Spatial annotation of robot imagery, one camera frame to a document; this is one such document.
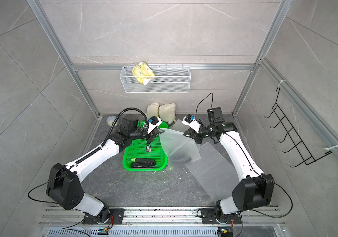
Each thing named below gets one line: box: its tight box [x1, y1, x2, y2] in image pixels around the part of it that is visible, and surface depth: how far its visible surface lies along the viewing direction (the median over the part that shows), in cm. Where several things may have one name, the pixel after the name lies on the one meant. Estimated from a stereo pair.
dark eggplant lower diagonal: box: [130, 158, 157, 167], surface depth 91 cm
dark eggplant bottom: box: [130, 162, 155, 169], surface depth 90 cm
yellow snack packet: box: [131, 61, 156, 85], surface depth 88 cm
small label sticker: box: [146, 144, 152, 153], surface depth 100 cm
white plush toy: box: [146, 101, 176, 124], surface depth 113 cm
